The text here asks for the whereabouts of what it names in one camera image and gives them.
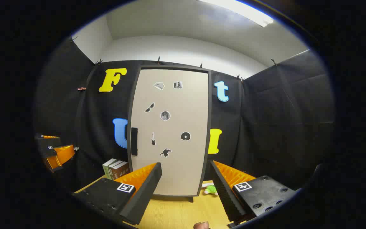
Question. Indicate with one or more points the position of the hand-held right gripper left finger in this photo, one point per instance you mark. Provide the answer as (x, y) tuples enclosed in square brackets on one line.
[(145, 194)]

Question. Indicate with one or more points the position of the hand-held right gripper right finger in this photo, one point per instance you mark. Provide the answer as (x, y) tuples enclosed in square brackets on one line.
[(226, 194)]

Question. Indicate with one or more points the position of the beige cabinet door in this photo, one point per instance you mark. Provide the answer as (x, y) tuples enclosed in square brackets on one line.
[(170, 159)]

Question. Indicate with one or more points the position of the ceiling light panel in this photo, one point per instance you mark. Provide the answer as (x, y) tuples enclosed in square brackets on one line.
[(249, 14)]

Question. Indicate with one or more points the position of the black backdrop cloth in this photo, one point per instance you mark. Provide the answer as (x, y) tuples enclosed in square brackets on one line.
[(265, 127)]

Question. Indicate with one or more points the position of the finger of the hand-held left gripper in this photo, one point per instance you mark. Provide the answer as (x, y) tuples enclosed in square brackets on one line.
[(63, 156), (48, 141)]

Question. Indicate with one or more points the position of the row of black backdrop clips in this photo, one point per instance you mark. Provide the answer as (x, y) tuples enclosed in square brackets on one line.
[(158, 60)]

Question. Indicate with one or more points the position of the green plush toy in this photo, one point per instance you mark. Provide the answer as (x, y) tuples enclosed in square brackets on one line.
[(211, 190)]

